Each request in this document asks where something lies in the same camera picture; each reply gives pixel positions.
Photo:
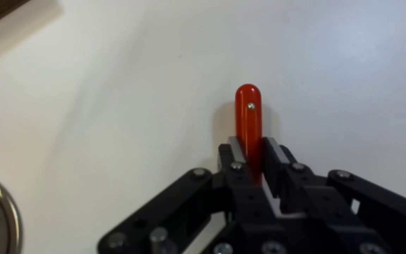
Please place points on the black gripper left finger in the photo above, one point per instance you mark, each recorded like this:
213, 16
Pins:
193, 207

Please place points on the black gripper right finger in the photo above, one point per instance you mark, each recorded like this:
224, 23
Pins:
348, 207

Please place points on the steel cup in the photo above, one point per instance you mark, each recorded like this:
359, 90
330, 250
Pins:
10, 212

